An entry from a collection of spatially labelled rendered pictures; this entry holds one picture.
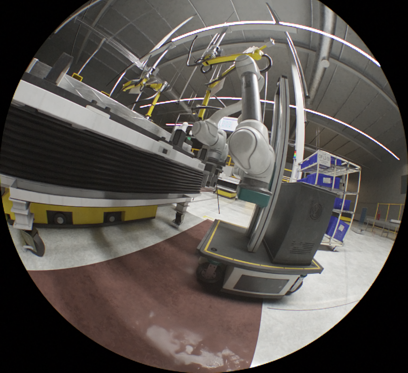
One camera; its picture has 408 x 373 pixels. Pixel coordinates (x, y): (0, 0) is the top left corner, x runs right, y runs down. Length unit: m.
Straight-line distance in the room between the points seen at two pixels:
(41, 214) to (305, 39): 11.30
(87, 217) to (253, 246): 1.27
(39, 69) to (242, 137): 1.01
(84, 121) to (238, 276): 1.02
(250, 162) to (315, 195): 0.53
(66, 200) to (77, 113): 0.44
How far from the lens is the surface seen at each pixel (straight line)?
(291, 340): 1.01
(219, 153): 0.80
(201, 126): 0.66
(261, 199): 0.63
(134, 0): 11.62
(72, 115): 0.54
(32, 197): 0.80
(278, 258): 0.87
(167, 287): 0.89
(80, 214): 1.16
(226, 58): 1.52
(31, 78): 0.66
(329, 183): 2.46
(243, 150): 0.43
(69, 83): 0.79
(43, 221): 1.21
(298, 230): 0.83
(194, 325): 0.79
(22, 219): 0.91
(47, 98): 0.56
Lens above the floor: 0.73
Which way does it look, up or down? 3 degrees up
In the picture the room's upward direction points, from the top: 16 degrees clockwise
